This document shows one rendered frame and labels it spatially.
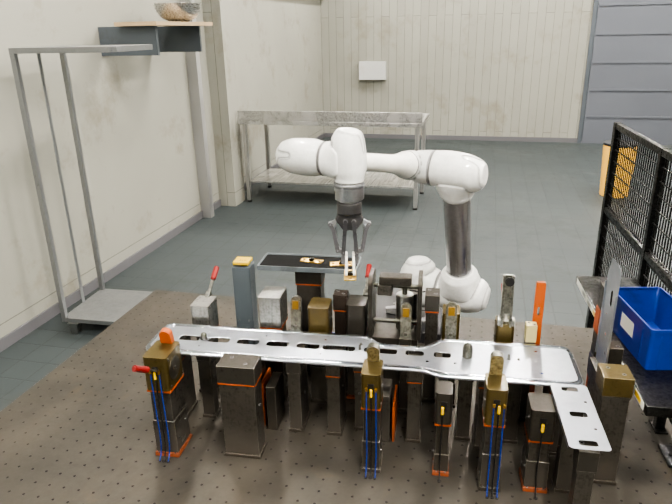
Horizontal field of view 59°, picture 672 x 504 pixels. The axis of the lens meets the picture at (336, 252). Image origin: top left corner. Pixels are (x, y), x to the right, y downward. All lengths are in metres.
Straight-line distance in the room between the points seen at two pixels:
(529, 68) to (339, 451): 9.92
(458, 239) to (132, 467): 1.39
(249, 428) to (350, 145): 0.92
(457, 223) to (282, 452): 1.04
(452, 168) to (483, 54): 9.27
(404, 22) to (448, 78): 1.26
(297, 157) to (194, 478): 1.02
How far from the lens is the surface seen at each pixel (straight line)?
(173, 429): 2.03
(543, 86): 11.46
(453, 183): 2.18
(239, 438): 2.00
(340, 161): 1.72
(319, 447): 2.05
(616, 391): 1.87
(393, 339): 2.10
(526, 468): 1.91
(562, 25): 11.44
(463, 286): 2.49
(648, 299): 2.23
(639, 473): 2.13
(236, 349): 2.00
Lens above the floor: 1.97
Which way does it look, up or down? 20 degrees down
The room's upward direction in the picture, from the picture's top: 1 degrees counter-clockwise
